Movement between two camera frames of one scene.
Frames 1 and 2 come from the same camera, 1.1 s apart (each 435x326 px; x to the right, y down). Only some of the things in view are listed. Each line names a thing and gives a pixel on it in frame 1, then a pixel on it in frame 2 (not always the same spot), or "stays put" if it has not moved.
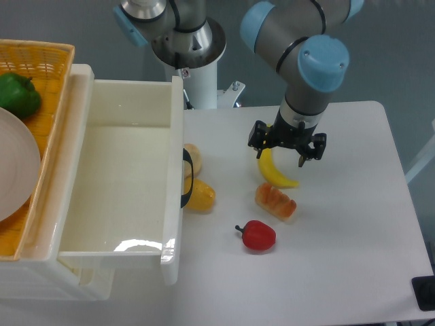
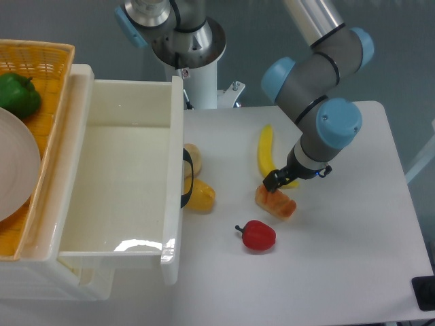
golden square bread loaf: x=274 y=203 stays put
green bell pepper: x=19 y=94 stays put
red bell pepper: x=257 y=235 stays put
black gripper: x=285 y=133 to x=291 y=171
